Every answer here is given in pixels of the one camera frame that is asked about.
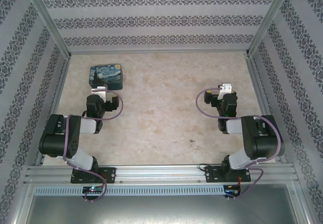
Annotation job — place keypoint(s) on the starry night print tin box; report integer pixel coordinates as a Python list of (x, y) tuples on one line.
[(106, 75)]

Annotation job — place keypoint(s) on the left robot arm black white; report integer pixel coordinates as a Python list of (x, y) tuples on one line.
[(58, 138)]

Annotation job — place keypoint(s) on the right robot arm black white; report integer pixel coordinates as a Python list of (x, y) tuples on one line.
[(262, 143)]

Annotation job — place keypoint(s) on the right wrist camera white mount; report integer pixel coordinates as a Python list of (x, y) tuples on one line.
[(225, 87)]

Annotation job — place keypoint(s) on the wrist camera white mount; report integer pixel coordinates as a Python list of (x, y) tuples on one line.
[(225, 87), (101, 90)]

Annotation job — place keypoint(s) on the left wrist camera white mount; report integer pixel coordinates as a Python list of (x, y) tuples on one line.
[(101, 90)]

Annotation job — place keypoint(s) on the aluminium table side rail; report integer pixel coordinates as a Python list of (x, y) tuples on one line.
[(265, 103), (54, 108)]

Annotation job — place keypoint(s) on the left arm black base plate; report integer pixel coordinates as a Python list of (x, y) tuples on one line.
[(109, 174)]

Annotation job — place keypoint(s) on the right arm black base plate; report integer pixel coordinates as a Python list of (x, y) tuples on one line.
[(213, 174)]

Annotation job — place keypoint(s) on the aluminium frame post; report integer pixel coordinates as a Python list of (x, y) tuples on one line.
[(48, 19), (270, 19)]

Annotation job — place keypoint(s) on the aluminium mounting rail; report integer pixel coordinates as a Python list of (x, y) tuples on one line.
[(159, 173)]

